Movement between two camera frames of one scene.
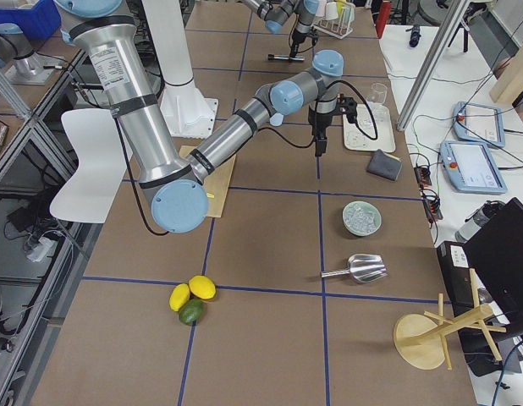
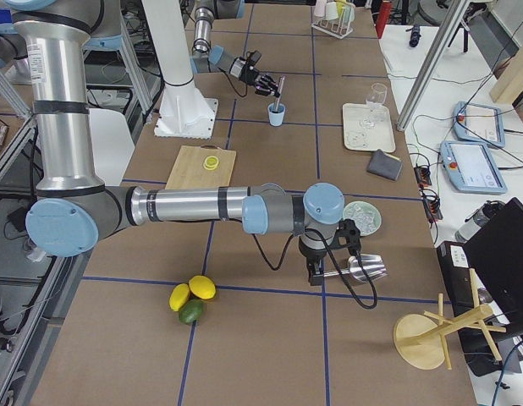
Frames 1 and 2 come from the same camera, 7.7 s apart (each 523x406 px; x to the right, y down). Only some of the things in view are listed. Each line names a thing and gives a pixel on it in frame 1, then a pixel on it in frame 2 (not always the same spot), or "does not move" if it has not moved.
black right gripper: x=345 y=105 → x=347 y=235
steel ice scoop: x=363 y=267 does not move
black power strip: x=432 y=205 does not move
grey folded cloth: x=384 y=165 does not move
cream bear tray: x=355 y=139 does not move
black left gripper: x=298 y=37 → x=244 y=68
